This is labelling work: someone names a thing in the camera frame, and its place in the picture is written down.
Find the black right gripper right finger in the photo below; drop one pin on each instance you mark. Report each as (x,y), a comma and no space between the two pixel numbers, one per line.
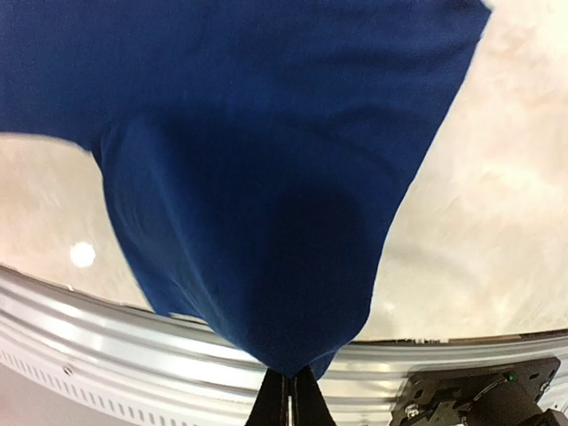
(308,406)

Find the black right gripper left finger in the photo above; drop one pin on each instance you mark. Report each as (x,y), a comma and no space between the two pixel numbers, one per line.
(271,404)

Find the solid blue garment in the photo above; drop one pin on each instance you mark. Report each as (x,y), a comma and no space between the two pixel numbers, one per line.
(253,153)

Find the aluminium front rail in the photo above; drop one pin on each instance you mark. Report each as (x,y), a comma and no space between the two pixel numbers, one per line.
(71,359)

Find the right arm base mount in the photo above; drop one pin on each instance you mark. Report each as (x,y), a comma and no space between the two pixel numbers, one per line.
(506,395)

